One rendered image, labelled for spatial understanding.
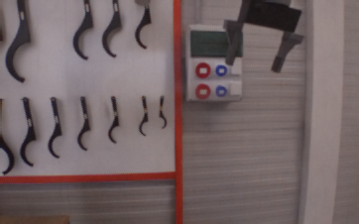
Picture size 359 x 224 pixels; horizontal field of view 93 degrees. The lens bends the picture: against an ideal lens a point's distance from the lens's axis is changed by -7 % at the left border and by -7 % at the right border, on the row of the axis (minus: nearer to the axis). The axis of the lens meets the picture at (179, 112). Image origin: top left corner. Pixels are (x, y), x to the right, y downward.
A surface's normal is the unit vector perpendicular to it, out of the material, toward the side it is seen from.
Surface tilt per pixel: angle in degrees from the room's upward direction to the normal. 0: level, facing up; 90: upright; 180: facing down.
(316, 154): 90
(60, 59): 90
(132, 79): 90
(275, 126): 90
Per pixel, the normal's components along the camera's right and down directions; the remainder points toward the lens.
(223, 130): 0.11, 0.07
